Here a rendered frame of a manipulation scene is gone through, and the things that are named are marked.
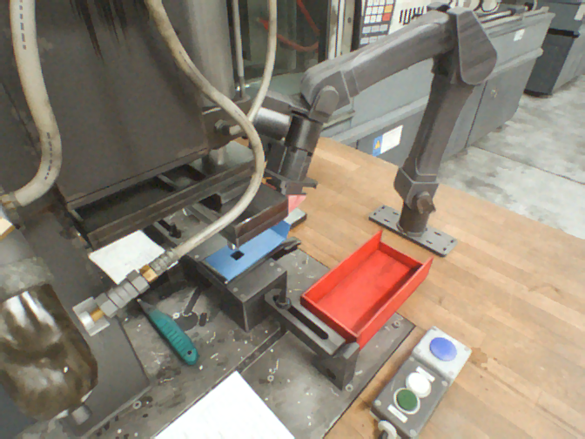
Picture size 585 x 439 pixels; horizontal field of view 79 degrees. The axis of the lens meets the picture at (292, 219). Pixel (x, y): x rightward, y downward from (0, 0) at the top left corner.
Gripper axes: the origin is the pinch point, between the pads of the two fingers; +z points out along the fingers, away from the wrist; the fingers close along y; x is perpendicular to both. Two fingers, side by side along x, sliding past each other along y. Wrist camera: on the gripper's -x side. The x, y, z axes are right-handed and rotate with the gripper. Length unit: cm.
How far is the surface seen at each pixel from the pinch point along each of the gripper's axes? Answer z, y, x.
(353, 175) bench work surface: -6.7, -41.3, -10.2
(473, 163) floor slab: -16, -271, -36
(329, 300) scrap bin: 10.2, -4.5, 14.5
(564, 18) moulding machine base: -177, -421, -53
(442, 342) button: 5.5, -6.8, 34.1
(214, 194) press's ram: -6.3, 18.0, 2.2
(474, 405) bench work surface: 10.4, -5.2, 41.8
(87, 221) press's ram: -1.4, 33.1, -1.4
